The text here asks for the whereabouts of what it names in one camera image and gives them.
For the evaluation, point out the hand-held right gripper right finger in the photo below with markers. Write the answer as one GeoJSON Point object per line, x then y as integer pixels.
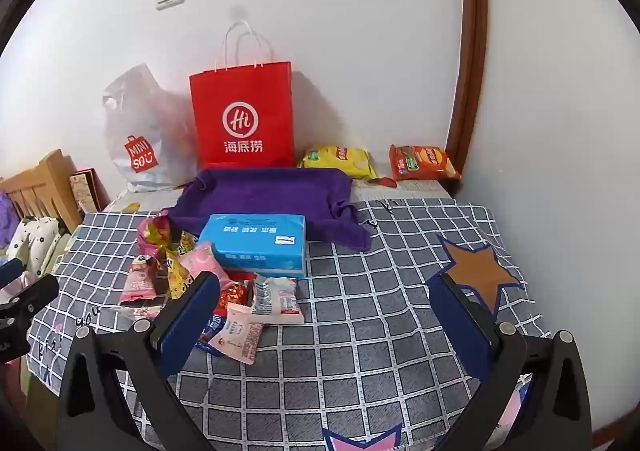
{"type": "Point", "coordinates": [457, 326]}

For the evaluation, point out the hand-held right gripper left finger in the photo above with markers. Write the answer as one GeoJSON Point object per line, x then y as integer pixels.
{"type": "Point", "coordinates": [192, 316]}

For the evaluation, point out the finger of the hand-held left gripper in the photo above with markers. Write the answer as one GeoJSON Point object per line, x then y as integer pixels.
{"type": "Point", "coordinates": [10, 272]}
{"type": "Point", "coordinates": [30, 296]}

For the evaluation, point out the blue snack packet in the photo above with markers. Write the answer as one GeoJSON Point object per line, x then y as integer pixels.
{"type": "Point", "coordinates": [210, 333]}

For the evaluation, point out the red snack packet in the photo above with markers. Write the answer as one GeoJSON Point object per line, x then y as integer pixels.
{"type": "Point", "coordinates": [235, 296]}

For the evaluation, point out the small pink patterned packet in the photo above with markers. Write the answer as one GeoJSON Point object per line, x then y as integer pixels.
{"type": "Point", "coordinates": [237, 336]}

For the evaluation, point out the large pink snack packet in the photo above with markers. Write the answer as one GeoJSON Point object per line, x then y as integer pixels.
{"type": "Point", "coordinates": [205, 261]}

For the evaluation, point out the pink brown snack packet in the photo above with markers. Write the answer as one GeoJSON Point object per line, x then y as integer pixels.
{"type": "Point", "coordinates": [140, 283]}

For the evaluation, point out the white snack packet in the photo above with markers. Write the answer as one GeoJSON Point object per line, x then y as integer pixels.
{"type": "Point", "coordinates": [277, 301]}

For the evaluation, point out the pink yellow pyramid snack bag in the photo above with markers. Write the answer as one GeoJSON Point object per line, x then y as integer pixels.
{"type": "Point", "coordinates": [155, 231]}

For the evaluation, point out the white floral cloth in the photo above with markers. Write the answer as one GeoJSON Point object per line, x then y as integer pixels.
{"type": "Point", "coordinates": [30, 241]}

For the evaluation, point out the grey checkered blanket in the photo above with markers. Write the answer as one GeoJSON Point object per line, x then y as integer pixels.
{"type": "Point", "coordinates": [375, 306]}

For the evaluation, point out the wooden headboard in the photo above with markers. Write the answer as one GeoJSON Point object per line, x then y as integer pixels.
{"type": "Point", "coordinates": [45, 181]}

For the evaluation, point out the blue tissue pack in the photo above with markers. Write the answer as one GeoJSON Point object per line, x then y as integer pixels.
{"type": "Point", "coordinates": [255, 236]}

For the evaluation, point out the patterned box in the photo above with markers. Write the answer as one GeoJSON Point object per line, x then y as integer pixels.
{"type": "Point", "coordinates": [85, 191]}

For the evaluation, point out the printed bed sheet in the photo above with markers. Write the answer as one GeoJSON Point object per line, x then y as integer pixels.
{"type": "Point", "coordinates": [415, 188]}

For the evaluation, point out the purple towel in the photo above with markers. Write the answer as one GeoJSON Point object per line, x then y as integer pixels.
{"type": "Point", "coordinates": [280, 191]}

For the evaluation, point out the orange chip bag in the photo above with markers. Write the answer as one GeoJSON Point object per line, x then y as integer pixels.
{"type": "Point", "coordinates": [422, 162]}

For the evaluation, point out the white plastic shopping bag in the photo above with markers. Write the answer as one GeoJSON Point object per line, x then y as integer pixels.
{"type": "Point", "coordinates": [135, 116]}

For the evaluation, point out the yellow chip bag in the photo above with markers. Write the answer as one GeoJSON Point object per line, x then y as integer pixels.
{"type": "Point", "coordinates": [340, 161]}

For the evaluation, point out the red paper bag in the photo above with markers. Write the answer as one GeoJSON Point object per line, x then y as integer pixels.
{"type": "Point", "coordinates": [240, 96]}

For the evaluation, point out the wooden door frame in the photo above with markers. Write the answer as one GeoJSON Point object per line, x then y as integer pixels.
{"type": "Point", "coordinates": [472, 31]}

